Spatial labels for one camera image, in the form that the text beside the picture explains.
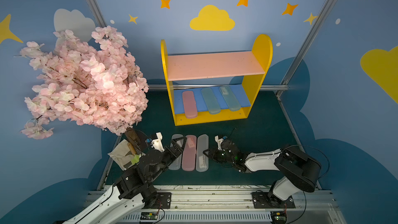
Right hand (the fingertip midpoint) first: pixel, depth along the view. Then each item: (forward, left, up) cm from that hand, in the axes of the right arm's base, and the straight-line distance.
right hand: (204, 151), depth 85 cm
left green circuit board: (-31, +25, -6) cm, 40 cm away
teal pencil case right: (+28, -17, +8) cm, 34 cm away
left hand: (-4, +9, +20) cm, 22 cm away
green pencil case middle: (+26, -3, +9) cm, 28 cm away
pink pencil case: (0, +9, -6) cm, 10 cm away
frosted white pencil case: (-7, +15, -4) cm, 17 cm away
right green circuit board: (-27, -37, -9) cm, 47 cm away
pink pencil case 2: (+26, +11, +9) cm, 30 cm away
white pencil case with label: (+6, +2, -5) cm, 8 cm away
